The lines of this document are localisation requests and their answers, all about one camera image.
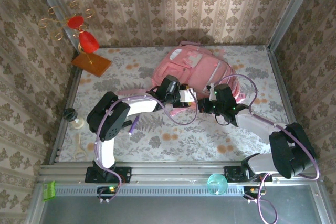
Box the floral printed table sheet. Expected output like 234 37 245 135
58 45 301 162

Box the grey slotted cable duct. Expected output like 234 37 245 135
43 185 317 196

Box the purple pen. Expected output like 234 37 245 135
128 117 140 136

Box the small black electronics board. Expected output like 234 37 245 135
243 186 266 204
96 186 122 204

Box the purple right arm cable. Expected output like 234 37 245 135
217 73 321 224

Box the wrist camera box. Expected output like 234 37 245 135
160 75 197 103
206 83 237 107

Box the teal plastic cup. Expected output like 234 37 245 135
206 173 228 196

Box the red oval ornament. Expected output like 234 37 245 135
67 16 85 29

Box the aluminium front rail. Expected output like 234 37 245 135
36 161 323 186

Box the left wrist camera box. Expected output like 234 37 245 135
160 75 197 103

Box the grey metal shelf plate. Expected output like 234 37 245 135
38 195 329 224

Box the red cone ornament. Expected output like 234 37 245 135
78 31 100 54

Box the pink student backpack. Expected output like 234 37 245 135
115 40 246 116

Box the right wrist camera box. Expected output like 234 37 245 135
206 83 237 107

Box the gold wire stand wooden base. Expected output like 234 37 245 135
38 0 113 78

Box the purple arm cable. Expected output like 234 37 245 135
94 95 199 204
217 73 321 224

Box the aluminium side rail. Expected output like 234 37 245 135
267 48 311 164
49 63 82 164

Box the small bottle black cap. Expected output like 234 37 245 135
64 108 85 130

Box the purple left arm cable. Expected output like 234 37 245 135
94 95 199 204

